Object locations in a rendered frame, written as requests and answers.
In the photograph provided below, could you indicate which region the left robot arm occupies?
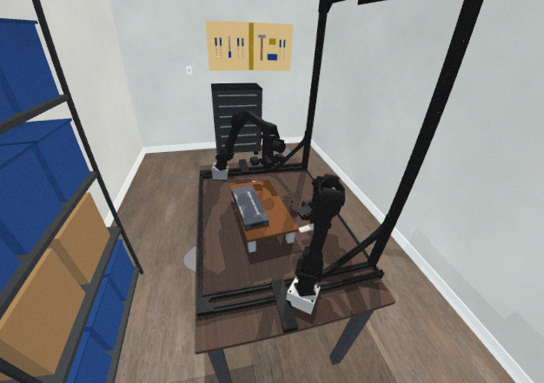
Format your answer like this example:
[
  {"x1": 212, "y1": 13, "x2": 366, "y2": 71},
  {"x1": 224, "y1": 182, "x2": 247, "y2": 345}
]
[{"x1": 294, "y1": 174, "x2": 345, "y2": 297}]

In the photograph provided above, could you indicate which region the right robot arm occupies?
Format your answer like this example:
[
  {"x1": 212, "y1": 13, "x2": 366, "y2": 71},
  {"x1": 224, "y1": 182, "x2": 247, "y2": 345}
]
[{"x1": 215, "y1": 110, "x2": 286, "y2": 171}]

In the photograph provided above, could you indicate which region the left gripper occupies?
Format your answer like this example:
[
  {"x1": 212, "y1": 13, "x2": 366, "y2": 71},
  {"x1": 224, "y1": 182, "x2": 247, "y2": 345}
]
[{"x1": 302, "y1": 199, "x2": 332, "y2": 230}]

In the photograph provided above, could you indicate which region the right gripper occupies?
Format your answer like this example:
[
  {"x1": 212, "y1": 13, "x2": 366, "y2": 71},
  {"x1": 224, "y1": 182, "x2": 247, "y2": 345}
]
[{"x1": 250, "y1": 148, "x2": 285, "y2": 173}]

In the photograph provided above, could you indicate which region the brown wooden stand with white legs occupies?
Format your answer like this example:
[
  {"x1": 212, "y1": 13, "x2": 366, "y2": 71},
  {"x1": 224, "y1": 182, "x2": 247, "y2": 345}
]
[{"x1": 229, "y1": 180, "x2": 299, "y2": 253}]

